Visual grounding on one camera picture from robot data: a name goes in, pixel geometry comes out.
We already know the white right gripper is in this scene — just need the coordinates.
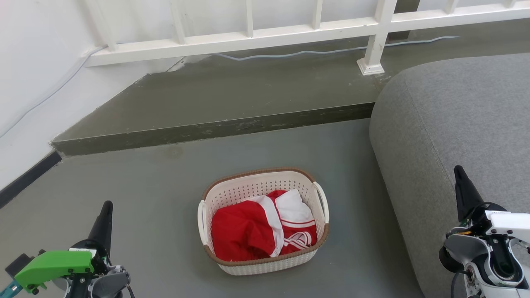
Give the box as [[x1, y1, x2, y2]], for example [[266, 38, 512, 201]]
[[454, 166, 530, 245]]

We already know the black baseboard strip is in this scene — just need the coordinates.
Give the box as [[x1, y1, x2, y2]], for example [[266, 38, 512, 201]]
[[0, 151, 63, 209]]

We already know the light grey cable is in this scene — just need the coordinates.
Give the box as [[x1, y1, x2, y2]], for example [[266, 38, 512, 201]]
[[210, 36, 460, 62], [0, 45, 109, 139]]

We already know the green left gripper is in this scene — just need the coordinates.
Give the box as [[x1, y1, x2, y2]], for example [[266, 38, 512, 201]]
[[14, 201, 113, 294]]

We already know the red and white garment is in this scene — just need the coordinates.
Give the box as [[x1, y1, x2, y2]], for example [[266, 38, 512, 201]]
[[211, 189, 318, 262]]

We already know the grey fabric sofa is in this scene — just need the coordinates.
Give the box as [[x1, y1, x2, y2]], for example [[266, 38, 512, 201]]
[[369, 53, 530, 298]]

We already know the white wooden railing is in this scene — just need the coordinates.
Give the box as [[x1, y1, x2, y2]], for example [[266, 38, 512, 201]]
[[83, 0, 530, 76]]

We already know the raised grey concrete step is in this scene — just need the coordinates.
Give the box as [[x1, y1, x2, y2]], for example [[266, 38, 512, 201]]
[[50, 19, 530, 157]]

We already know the black cable with teal plug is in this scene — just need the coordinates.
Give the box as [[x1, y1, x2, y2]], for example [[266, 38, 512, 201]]
[[0, 281, 22, 298]]

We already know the white perforated plastic laundry basket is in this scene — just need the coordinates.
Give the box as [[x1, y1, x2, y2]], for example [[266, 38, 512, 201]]
[[198, 167, 330, 276]]

